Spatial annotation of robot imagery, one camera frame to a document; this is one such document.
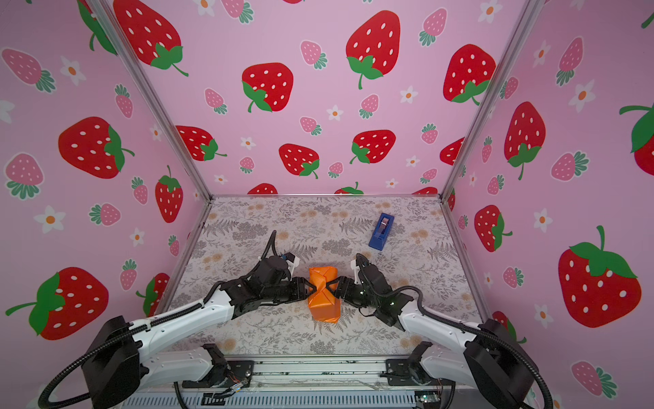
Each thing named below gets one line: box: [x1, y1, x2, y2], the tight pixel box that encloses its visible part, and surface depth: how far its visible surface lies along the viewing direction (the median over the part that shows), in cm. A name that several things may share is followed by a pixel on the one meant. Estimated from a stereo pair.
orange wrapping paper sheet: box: [308, 265, 342, 324], surface depth 80 cm
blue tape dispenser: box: [367, 213, 395, 252], surface depth 106 cm
